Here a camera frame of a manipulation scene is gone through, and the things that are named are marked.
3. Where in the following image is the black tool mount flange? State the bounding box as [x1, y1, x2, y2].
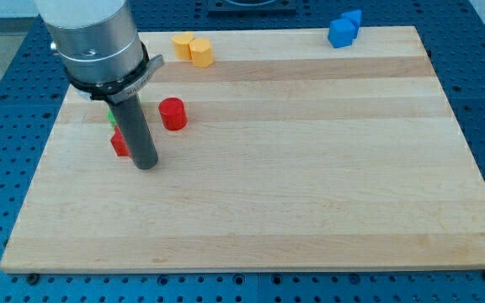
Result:
[64, 44, 164, 104]

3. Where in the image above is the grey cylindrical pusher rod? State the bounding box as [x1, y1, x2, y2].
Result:
[108, 95, 158, 170]

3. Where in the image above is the red star block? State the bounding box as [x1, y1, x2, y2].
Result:
[110, 125, 131, 157]

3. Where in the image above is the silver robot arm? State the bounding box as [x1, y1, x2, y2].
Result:
[35, 0, 164, 170]

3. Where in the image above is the green block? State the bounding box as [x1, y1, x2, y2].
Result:
[107, 109, 116, 128]

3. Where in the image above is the red cylinder block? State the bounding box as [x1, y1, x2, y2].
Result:
[158, 97, 188, 130]

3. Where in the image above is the yellow heart block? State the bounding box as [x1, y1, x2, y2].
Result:
[171, 32, 195, 61]

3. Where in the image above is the yellow hexagon block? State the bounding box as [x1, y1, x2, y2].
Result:
[189, 38, 214, 68]

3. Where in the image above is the wooden board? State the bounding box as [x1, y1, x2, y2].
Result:
[0, 26, 485, 274]

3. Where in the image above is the blue cube block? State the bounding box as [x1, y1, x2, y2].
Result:
[328, 19, 357, 48]

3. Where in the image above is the blue rear block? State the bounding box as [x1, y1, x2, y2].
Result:
[341, 9, 363, 39]

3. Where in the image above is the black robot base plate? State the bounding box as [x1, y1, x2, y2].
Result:
[205, 0, 298, 15]

